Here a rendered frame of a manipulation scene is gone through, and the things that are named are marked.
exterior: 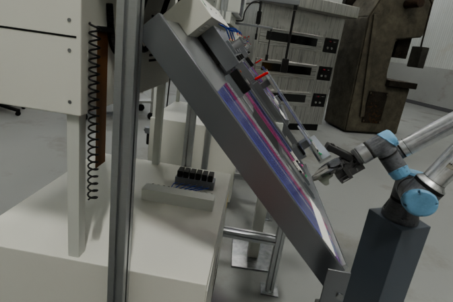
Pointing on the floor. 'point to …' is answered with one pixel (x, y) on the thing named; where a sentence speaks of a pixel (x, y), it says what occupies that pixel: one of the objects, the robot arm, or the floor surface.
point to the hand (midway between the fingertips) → (312, 177)
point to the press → (378, 46)
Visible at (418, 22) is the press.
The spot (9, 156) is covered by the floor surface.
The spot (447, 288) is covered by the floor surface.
